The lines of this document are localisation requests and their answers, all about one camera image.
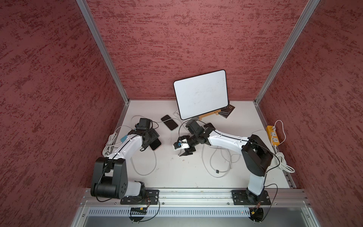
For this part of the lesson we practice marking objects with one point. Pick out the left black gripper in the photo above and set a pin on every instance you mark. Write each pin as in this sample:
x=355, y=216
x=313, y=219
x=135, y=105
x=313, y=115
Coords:
x=154, y=135

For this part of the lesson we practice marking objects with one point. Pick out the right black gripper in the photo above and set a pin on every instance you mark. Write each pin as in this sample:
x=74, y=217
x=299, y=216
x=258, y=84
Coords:
x=189, y=150

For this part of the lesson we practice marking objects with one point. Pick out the light case phone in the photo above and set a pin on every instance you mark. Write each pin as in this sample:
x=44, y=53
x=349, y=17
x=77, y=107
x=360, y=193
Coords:
x=169, y=122

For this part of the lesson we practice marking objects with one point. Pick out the pink case phone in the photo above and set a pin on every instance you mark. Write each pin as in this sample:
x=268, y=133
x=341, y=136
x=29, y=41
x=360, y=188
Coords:
x=155, y=144

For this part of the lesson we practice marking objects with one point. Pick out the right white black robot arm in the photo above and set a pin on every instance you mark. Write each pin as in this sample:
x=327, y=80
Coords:
x=256, y=156

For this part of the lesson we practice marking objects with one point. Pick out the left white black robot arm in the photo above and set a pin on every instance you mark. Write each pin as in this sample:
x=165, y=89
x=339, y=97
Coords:
x=110, y=178

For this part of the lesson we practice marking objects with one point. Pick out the beige case phone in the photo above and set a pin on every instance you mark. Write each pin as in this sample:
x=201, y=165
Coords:
x=210, y=124

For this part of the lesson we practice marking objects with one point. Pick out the teal power strip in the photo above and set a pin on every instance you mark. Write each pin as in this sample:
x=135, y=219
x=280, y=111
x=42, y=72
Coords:
x=123, y=139

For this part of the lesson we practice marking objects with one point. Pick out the wooden easel stand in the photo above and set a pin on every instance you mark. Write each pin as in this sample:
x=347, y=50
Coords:
x=209, y=114

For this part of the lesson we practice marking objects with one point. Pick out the white board on easel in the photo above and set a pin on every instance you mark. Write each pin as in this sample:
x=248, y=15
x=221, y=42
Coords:
x=201, y=94

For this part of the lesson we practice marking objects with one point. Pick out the black booklet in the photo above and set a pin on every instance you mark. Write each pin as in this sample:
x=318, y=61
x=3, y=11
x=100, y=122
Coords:
x=225, y=112

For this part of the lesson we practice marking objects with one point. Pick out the yellow power strip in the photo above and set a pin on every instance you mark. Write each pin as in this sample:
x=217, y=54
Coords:
x=272, y=134

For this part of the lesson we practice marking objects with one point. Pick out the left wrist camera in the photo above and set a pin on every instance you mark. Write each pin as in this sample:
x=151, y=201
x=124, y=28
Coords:
x=143, y=124

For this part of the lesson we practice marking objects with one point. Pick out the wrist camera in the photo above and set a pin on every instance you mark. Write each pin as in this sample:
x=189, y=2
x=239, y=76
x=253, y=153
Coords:
x=143, y=124
x=194, y=128

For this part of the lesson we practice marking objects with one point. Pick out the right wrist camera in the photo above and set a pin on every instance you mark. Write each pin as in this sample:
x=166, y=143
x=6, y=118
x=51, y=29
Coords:
x=194, y=128

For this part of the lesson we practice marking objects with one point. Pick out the aluminium front rail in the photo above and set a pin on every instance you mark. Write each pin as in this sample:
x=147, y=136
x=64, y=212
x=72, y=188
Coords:
x=209, y=197

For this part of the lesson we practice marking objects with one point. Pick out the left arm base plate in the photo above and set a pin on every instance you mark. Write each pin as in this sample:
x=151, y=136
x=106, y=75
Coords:
x=146, y=197

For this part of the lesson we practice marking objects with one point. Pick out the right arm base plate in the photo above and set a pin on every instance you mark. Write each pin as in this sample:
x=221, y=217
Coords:
x=245, y=197

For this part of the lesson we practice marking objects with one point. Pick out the left aluminium corner post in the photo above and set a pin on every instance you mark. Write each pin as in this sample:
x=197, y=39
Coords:
x=86, y=12

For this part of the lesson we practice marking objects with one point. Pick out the aluminium corner post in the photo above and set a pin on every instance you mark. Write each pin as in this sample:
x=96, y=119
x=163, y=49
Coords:
x=297, y=30
x=86, y=12

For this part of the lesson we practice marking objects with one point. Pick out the right aluminium corner post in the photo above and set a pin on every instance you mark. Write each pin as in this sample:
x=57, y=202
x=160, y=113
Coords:
x=297, y=30

